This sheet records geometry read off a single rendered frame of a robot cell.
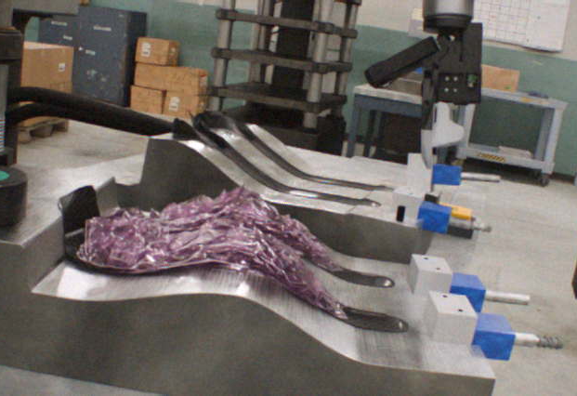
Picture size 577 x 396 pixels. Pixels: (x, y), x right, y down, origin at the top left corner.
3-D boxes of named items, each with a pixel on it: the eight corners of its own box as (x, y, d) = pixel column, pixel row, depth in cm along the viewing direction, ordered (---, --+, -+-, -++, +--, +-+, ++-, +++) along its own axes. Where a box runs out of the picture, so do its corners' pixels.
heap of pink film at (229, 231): (341, 261, 73) (353, 192, 71) (350, 331, 56) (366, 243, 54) (109, 227, 73) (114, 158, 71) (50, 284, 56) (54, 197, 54)
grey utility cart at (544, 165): (538, 179, 690) (556, 91, 668) (550, 190, 640) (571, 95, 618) (438, 161, 700) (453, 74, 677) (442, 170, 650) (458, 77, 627)
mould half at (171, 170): (430, 244, 106) (447, 162, 103) (404, 297, 82) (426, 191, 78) (154, 181, 120) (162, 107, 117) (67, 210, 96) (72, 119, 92)
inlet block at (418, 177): (498, 196, 95) (501, 160, 95) (498, 198, 91) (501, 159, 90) (410, 189, 99) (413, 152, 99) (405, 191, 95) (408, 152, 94)
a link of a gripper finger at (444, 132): (461, 165, 89) (465, 100, 90) (417, 164, 90) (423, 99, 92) (463, 171, 91) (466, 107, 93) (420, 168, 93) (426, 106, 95)
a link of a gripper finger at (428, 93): (430, 126, 89) (435, 66, 91) (419, 126, 90) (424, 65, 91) (434, 136, 94) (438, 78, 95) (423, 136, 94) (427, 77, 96)
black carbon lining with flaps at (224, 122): (395, 202, 100) (406, 139, 98) (373, 225, 85) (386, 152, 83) (189, 157, 110) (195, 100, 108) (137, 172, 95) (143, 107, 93)
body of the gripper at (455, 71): (478, 104, 89) (481, 17, 89) (416, 102, 92) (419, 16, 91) (480, 109, 97) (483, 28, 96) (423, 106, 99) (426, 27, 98)
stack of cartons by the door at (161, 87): (206, 118, 771) (215, 46, 751) (195, 121, 740) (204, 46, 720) (140, 107, 790) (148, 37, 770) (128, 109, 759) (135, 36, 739)
